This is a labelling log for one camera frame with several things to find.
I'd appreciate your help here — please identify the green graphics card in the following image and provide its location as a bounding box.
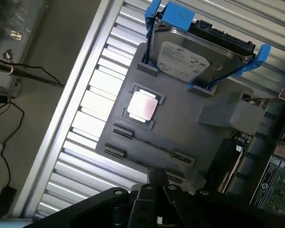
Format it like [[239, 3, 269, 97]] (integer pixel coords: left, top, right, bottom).
[[217, 88, 285, 214]]

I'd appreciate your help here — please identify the grey printed parts rack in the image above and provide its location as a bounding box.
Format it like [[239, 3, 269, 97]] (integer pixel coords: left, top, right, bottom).
[[95, 42, 268, 190]]

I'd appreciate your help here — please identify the black power adapter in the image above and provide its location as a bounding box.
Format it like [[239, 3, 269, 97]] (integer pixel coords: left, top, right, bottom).
[[0, 186, 18, 212]]

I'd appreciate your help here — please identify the silver CPU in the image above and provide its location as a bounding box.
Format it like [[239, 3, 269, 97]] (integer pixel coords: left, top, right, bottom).
[[127, 89, 159, 123]]

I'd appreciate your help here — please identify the silver hard disk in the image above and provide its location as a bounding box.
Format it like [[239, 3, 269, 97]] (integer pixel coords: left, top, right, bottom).
[[150, 19, 256, 83]]

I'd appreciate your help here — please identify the blue disk caddy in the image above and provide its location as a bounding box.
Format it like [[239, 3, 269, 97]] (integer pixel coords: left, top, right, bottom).
[[144, 0, 272, 90]]

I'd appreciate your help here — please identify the thin black cable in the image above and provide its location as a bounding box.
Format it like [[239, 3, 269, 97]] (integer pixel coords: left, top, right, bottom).
[[0, 95, 26, 190]]

